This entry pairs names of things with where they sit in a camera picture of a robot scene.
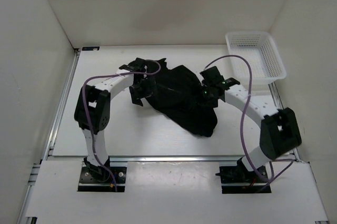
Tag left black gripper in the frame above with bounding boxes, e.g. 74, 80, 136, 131
128, 77, 158, 106

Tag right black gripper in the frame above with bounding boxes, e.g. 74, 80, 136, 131
189, 83, 219, 109

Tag black shorts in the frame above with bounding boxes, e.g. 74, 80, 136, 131
146, 58, 217, 137

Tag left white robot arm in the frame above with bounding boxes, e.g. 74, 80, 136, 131
74, 60, 161, 182

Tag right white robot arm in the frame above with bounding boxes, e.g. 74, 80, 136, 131
200, 78, 302, 182

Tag white plastic basket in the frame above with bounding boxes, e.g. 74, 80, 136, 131
225, 31, 286, 93

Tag blue label sticker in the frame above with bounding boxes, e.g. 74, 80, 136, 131
82, 46, 100, 51

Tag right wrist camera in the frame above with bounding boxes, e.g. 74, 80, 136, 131
200, 66, 225, 86

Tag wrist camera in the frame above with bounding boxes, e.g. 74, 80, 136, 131
200, 66, 225, 86
119, 58, 146, 73

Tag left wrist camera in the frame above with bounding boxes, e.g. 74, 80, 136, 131
119, 58, 146, 73

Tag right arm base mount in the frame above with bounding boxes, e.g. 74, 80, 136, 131
215, 166, 272, 195

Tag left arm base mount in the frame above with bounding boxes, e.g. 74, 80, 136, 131
77, 158, 127, 192

